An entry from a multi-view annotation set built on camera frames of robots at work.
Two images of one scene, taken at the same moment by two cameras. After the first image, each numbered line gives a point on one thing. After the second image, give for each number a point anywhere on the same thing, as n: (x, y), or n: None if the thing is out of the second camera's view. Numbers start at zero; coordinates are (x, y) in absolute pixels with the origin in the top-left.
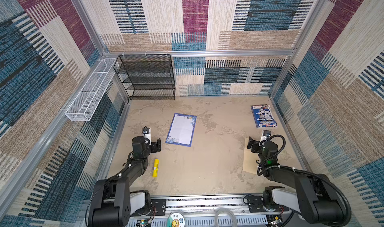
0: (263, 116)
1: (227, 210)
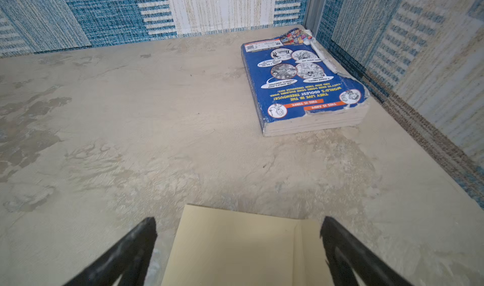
0: (297, 89)
1: None
